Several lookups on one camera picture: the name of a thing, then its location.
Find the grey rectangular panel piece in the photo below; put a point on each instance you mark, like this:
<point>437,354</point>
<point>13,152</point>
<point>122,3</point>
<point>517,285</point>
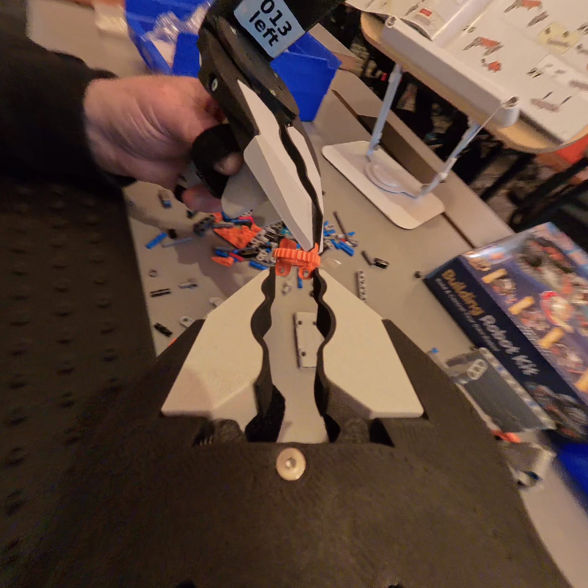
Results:
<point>305,340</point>

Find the long grey holed beam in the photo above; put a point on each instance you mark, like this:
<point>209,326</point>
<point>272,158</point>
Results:
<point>361,285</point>

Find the blue plastic bin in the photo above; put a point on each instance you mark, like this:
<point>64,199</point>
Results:
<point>307,78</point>

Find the grey tube connector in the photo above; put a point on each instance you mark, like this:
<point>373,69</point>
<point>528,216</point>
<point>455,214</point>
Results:
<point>366,258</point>

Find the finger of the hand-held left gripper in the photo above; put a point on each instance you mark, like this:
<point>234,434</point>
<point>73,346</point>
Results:
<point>310,170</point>
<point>275,179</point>

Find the black flat link piece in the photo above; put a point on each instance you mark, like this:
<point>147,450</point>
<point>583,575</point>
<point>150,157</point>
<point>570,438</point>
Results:
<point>381,263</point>

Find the open instruction booklet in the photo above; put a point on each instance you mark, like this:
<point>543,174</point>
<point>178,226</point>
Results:
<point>505,46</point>

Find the white book stand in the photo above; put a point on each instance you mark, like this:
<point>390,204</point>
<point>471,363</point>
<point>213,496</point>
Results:
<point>349,160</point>

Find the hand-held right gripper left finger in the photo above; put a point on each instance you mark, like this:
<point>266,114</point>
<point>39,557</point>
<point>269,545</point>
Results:
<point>216,367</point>

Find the person's left hand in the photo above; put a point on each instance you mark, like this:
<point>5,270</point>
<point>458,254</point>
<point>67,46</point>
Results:
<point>138,124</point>

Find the orange toothed gear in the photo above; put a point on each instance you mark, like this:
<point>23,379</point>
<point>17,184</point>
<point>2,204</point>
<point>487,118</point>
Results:
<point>296,255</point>

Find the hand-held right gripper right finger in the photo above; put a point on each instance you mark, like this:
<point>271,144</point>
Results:
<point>367,367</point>

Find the grey partly built model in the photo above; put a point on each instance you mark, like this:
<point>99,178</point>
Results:
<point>496,395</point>

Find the pile of small building parts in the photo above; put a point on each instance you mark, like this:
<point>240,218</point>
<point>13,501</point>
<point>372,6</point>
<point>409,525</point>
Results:
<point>239,236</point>

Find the blue robot kit box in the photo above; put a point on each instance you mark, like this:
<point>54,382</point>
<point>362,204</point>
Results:
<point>528,312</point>

